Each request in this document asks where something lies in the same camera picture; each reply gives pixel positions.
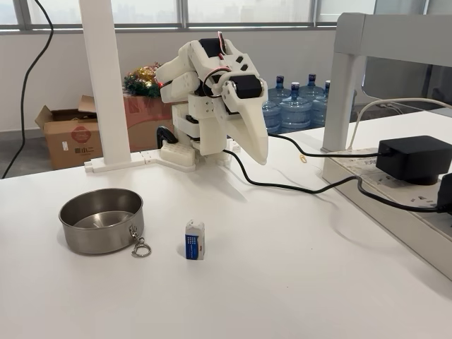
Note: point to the small white and blue box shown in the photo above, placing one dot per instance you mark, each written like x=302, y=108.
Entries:
x=194, y=243

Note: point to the red cardboard box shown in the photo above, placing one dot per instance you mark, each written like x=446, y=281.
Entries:
x=141, y=120

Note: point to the open brown cardboard box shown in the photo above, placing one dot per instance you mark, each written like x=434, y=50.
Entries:
x=67, y=141

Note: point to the round metal bowl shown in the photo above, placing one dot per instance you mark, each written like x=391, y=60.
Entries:
x=99, y=242

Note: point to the small yellow clip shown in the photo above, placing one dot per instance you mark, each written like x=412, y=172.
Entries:
x=303, y=159

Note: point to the black table clamp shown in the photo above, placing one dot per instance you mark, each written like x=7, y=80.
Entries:
x=162, y=134

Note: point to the white desk shelf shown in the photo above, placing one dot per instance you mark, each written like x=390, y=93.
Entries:
x=339, y=106

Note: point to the green tinsel christmas wreath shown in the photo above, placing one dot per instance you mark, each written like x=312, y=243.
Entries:
x=141, y=84

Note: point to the white stand base blocks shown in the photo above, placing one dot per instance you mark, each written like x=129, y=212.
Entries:
x=106, y=166

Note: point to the white power strip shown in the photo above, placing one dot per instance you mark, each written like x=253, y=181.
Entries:
x=388, y=197

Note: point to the black power adapter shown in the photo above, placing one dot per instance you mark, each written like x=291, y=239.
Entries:
x=409, y=159

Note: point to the black plug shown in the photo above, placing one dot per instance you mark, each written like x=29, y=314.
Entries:
x=445, y=192

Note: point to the white upright post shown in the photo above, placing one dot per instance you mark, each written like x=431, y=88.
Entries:
x=102, y=88

